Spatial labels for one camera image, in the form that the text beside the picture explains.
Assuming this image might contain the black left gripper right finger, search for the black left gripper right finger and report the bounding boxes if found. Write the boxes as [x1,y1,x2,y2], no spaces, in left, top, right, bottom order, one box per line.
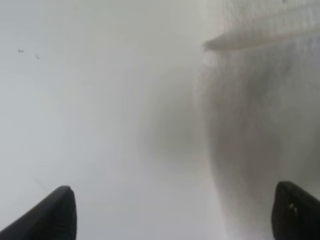
[271,181,320,240]

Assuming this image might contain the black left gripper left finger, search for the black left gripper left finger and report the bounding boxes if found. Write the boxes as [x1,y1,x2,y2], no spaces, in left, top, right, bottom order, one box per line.
[0,185,77,240]

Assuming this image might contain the white towel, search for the white towel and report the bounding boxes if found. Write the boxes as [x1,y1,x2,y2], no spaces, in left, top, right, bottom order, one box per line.
[195,0,320,240]

